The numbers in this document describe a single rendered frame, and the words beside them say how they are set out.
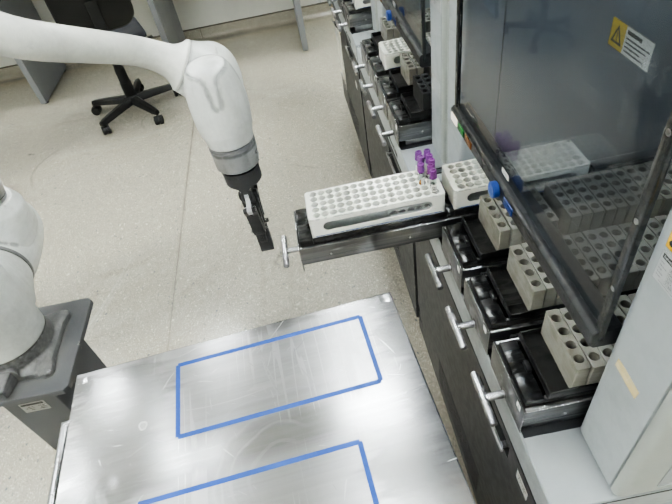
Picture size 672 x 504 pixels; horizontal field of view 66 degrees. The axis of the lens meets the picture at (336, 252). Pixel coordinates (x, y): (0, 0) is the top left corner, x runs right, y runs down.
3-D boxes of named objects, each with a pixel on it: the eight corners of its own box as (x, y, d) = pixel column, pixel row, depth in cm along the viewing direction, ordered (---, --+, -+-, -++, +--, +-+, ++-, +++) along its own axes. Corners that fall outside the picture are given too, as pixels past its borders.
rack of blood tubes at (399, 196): (433, 188, 120) (432, 166, 116) (445, 215, 113) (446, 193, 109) (308, 213, 120) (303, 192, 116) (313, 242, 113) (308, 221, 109)
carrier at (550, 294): (553, 310, 89) (559, 287, 85) (542, 312, 89) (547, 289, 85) (527, 263, 98) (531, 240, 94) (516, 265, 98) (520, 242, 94)
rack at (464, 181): (565, 161, 120) (570, 138, 116) (586, 187, 113) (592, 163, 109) (440, 186, 120) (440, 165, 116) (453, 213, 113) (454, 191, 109)
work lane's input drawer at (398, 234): (571, 177, 126) (578, 146, 120) (600, 212, 116) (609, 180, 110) (281, 236, 126) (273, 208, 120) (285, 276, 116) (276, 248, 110)
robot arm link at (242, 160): (253, 122, 101) (261, 148, 106) (208, 132, 102) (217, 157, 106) (254, 147, 95) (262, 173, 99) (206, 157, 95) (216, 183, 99)
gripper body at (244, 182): (258, 172, 99) (269, 208, 106) (257, 148, 105) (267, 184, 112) (220, 180, 99) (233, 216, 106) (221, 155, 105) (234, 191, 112)
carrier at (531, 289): (541, 313, 89) (546, 290, 85) (530, 315, 89) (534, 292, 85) (516, 265, 98) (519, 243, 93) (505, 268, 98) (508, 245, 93)
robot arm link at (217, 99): (261, 145, 95) (252, 112, 104) (238, 65, 84) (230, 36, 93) (204, 161, 94) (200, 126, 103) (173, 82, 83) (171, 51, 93)
